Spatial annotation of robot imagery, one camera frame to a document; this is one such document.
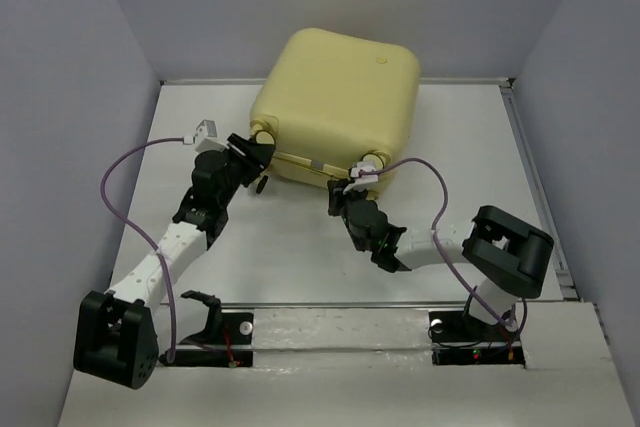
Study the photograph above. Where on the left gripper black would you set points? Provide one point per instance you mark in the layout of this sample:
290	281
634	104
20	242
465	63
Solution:
258	159

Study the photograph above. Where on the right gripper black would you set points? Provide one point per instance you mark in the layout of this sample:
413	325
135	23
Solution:
336	195

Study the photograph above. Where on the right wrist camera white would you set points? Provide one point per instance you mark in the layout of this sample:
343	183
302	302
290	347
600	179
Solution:
362	176

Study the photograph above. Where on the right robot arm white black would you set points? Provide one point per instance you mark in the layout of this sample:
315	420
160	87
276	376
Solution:
503	260

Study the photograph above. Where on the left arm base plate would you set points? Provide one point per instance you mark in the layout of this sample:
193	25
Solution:
230	346

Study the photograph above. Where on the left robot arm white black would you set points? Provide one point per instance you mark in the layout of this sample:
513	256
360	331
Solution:
122	332

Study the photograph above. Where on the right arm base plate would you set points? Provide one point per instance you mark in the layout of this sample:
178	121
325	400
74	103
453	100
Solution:
460	340

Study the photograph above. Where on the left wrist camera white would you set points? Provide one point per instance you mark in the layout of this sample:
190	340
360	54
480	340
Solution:
204	138

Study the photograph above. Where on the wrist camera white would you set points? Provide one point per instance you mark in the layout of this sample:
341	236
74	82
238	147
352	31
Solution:
362	176
204	138

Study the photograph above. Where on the yellow hard-shell suitcase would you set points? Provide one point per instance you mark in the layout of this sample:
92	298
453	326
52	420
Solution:
332	100

